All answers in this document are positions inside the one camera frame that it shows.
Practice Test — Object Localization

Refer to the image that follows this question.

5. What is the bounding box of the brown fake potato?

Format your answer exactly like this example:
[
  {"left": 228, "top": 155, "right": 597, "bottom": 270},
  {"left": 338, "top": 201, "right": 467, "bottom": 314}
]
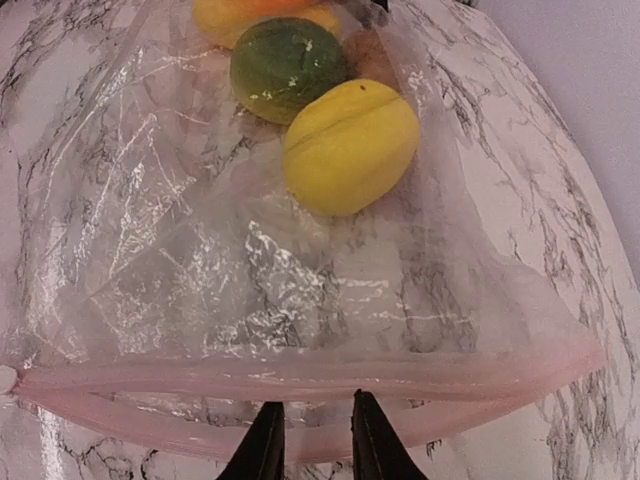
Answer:
[{"left": 343, "top": 30, "right": 400, "bottom": 91}]

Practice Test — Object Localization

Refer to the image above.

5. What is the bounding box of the yellow fake lemon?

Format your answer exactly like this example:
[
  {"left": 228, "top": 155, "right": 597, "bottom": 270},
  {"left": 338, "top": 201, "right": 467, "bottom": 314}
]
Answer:
[{"left": 282, "top": 79, "right": 421, "bottom": 216}]

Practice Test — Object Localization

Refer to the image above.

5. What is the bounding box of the orange yellow fake corn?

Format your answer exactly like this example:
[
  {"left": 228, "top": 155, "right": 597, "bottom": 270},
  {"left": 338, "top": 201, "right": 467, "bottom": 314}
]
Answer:
[{"left": 192, "top": 0, "right": 341, "bottom": 49}]

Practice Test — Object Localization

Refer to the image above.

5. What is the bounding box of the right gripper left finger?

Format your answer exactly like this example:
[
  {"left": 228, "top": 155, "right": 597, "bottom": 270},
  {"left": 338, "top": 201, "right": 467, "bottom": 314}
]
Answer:
[{"left": 219, "top": 402, "right": 285, "bottom": 480}]

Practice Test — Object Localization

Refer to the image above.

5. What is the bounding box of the dark green fake pepper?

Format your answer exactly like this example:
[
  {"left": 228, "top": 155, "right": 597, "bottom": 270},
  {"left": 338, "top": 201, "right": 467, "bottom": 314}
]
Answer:
[{"left": 230, "top": 17, "right": 350, "bottom": 125}]

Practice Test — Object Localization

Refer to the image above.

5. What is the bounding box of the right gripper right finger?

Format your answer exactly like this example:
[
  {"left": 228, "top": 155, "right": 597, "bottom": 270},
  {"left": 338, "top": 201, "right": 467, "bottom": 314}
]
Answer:
[{"left": 351, "top": 390, "right": 428, "bottom": 480}]

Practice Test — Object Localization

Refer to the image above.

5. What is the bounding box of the clear zip top bag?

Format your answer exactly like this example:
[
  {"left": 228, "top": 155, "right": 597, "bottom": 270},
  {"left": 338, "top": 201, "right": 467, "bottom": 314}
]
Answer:
[{"left": 1, "top": 1, "right": 603, "bottom": 463}]

